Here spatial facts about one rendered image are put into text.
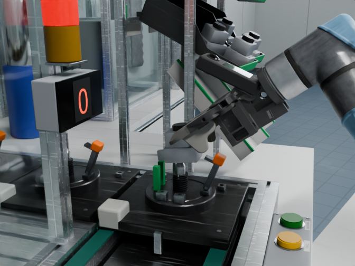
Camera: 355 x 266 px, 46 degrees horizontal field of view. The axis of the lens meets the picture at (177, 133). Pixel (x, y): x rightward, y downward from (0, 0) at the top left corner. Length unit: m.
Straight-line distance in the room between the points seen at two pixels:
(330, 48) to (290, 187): 0.59
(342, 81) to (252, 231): 0.29
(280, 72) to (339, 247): 0.42
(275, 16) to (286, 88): 8.42
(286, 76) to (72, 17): 0.34
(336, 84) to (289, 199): 0.51
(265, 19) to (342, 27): 8.53
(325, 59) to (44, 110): 0.42
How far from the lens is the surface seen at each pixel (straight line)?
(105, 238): 0.76
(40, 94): 0.59
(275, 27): 9.11
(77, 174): 0.93
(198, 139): 0.74
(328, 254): 0.92
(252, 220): 0.79
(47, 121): 0.60
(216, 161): 0.77
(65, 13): 0.61
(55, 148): 0.66
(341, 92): 0.67
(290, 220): 0.78
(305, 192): 1.17
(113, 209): 0.76
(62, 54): 0.61
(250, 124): 0.72
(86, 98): 0.64
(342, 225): 1.04
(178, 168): 0.80
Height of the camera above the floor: 1.33
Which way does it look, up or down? 17 degrees down
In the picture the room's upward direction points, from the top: straight up
